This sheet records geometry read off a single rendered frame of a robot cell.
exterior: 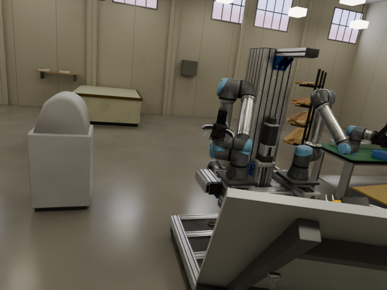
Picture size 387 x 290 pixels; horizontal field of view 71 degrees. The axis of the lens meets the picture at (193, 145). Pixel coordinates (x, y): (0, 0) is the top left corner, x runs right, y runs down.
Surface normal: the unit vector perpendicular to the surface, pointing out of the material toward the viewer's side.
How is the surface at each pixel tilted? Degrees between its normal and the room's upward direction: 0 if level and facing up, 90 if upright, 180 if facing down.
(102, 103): 90
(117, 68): 90
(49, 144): 90
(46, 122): 90
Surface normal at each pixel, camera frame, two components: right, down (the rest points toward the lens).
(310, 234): 0.04, -0.56
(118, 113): 0.26, 0.29
